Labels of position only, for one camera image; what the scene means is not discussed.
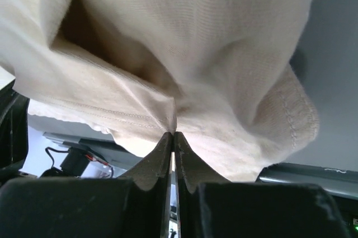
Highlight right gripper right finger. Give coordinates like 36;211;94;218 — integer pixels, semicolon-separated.
173;132;350;237

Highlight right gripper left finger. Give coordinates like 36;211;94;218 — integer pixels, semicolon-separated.
1;133;172;237

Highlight beige t shirt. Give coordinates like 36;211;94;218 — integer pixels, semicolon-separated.
1;0;319;181

